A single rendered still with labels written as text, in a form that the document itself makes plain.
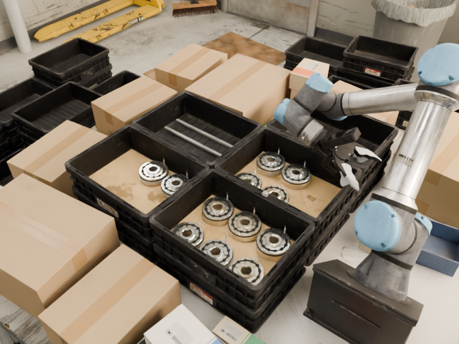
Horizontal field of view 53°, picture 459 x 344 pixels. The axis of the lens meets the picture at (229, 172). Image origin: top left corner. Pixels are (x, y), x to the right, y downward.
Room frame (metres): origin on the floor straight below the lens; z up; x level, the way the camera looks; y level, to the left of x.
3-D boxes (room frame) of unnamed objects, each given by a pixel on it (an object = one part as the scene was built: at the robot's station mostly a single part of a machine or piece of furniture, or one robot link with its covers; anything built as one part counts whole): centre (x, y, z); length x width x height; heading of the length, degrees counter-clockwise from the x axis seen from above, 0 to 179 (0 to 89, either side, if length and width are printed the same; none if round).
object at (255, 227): (0.95, -0.05, 0.86); 0.10 x 0.10 x 0.01
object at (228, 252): (0.84, 0.04, 0.86); 0.10 x 0.10 x 0.01
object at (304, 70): (1.81, -0.35, 0.89); 0.16 x 0.12 x 0.07; 150
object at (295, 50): (2.86, -0.61, 0.31); 0.40 x 0.30 x 0.34; 55
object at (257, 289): (0.90, -0.01, 0.92); 0.40 x 0.30 x 0.02; 52
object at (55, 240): (0.91, 0.60, 0.80); 0.40 x 0.30 x 0.20; 60
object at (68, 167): (1.15, 0.31, 0.92); 0.40 x 0.30 x 0.02; 52
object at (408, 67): (2.64, -0.94, 0.37); 0.42 x 0.34 x 0.46; 55
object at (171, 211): (0.90, -0.01, 0.87); 0.40 x 0.30 x 0.11; 52
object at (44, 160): (1.32, 0.63, 0.78); 0.30 x 0.22 x 0.16; 150
